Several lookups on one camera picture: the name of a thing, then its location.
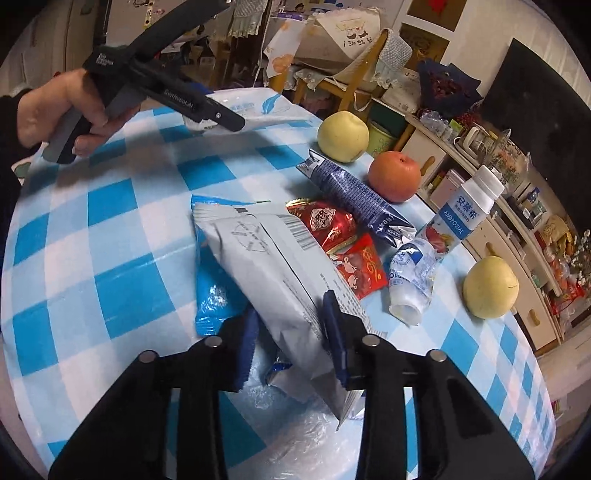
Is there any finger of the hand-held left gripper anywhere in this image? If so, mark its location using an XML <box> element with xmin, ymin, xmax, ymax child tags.
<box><xmin>196</xmin><ymin>98</ymin><xmax>246</xmax><ymax>132</ymax></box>

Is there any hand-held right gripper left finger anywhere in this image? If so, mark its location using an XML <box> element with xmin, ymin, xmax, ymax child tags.
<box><xmin>48</xmin><ymin>305</ymin><xmax>260</xmax><ymax>480</ymax></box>

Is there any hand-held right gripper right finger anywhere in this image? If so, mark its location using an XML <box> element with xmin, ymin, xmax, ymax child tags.
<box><xmin>322</xmin><ymin>289</ymin><xmax>540</xmax><ymax>480</ymax></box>

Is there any white pouch blue print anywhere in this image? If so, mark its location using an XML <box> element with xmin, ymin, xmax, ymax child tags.
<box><xmin>182</xmin><ymin>88</ymin><xmax>311</xmax><ymax>136</ymax></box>

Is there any blue cartoon packet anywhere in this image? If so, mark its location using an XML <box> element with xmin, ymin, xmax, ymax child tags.
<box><xmin>191</xmin><ymin>196</ymin><xmax>259</xmax><ymax>337</ymax></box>

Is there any red cartoon packet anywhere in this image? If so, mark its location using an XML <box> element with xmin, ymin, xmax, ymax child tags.
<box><xmin>333</xmin><ymin>232</ymin><xmax>389</xmax><ymax>301</ymax></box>

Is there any white grey snack bag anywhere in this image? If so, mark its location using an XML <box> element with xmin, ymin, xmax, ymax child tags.
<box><xmin>191</xmin><ymin>202</ymin><xmax>375</xmax><ymax>432</ymax></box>

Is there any crushed clear plastic bottle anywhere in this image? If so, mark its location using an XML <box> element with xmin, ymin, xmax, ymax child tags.
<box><xmin>389</xmin><ymin>237</ymin><xmax>438</xmax><ymax>327</ymax></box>

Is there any red wrapper round logo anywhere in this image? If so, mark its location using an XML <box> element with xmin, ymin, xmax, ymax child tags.
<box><xmin>286</xmin><ymin>198</ymin><xmax>358</xmax><ymax>254</ymax></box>

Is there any crushed navy drink carton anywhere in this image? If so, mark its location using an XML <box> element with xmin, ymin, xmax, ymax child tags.
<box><xmin>295</xmin><ymin>148</ymin><xmax>416</xmax><ymax>247</ymax></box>

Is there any person's left hand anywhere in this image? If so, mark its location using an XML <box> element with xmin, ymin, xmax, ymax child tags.
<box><xmin>17</xmin><ymin>68</ymin><xmax>140</xmax><ymax>158</ymax></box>

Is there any large yellow apple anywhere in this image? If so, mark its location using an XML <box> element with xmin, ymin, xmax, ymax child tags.
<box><xmin>317</xmin><ymin>111</ymin><xmax>370</xmax><ymax>163</ymax></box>

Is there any beige printed tote bag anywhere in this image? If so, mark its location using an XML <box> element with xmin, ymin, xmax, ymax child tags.
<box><xmin>294</xmin><ymin>8</ymin><xmax>385</xmax><ymax>70</ymax></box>

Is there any light wooden chair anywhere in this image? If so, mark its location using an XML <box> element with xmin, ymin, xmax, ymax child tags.
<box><xmin>270</xmin><ymin>28</ymin><xmax>414</xmax><ymax>118</ymax></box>

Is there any green waste bin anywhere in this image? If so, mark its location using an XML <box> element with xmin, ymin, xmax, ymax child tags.
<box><xmin>368</xmin><ymin>119</ymin><xmax>399</xmax><ymax>155</ymax></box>

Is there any blue checked tablecloth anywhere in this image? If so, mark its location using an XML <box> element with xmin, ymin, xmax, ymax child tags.
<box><xmin>0</xmin><ymin>88</ymin><xmax>557</xmax><ymax>480</ymax></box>

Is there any small yellow apple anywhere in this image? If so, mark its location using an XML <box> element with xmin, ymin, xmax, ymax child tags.
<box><xmin>462</xmin><ymin>256</ymin><xmax>520</xmax><ymax>320</ymax></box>

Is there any red apple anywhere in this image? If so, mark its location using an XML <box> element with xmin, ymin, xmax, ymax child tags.
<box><xmin>368</xmin><ymin>151</ymin><xmax>422</xmax><ymax>204</ymax></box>

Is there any white appliance carton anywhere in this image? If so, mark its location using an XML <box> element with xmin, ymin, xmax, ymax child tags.
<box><xmin>382</xmin><ymin>69</ymin><xmax>423</xmax><ymax>114</ymax></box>

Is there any knit chair back cover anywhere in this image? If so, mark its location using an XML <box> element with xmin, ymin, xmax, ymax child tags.
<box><xmin>372</xmin><ymin>28</ymin><xmax>413</xmax><ymax>88</ymax></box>

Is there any white yogurt bottle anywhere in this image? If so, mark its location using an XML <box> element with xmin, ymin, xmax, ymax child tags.
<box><xmin>414</xmin><ymin>165</ymin><xmax>505</xmax><ymax>261</ymax></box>

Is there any pink metal case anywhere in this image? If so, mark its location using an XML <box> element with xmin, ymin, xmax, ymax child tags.
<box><xmin>428</xmin><ymin>167</ymin><xmax>467</xmax><ymax>210</ymax></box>

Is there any cream television cabinet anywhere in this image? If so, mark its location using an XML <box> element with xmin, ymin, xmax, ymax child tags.
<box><xmin>406</xmin><ymin>113</ymin><xmax>565</xmax><ymax>356</ymax></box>

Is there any pack of water bottles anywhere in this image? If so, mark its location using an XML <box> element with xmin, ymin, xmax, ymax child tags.
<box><xmin>420</xmin><ymin>111</ymin><xmax>455</xmax><ymax>139</ymax></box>

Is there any dark blue flower bouquet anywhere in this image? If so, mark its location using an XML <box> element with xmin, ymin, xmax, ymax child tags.
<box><xmin>417</xmin><ymin>59</ymin><xmax>483</xmax><ymax>118</ymax></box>

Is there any black television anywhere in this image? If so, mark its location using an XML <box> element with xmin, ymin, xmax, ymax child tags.
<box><xmin>480</xmin><ymin>38</ymin><xmax>591</xmax><ymax>190</ymax></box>

